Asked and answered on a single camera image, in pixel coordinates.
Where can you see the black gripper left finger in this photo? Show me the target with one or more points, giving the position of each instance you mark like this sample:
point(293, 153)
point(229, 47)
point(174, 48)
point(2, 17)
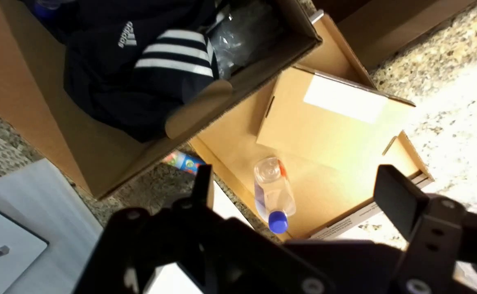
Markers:
point(203, 187)

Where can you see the small brown cardboard box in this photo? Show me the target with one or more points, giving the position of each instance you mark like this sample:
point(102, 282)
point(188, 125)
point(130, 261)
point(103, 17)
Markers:
point(329, 120)

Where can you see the white bigger storage box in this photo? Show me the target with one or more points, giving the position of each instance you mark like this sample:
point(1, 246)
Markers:
point(254, 42)

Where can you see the laptop on table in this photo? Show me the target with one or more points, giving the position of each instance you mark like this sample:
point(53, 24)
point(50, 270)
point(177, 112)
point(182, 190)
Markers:
point(46, 233)

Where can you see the Fiji water bottle blue cap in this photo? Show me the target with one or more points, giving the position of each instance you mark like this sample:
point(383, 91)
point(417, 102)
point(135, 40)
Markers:
point(273, 195)

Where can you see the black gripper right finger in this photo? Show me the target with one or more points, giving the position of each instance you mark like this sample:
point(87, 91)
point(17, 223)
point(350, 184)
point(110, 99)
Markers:
point(399, 198)

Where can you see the black striped Adidas clothing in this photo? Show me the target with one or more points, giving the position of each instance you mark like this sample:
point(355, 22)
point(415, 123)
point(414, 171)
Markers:
point(135, 63)

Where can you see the flat cardboard box lid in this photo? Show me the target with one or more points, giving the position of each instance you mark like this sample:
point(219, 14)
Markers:
point(322, 194)

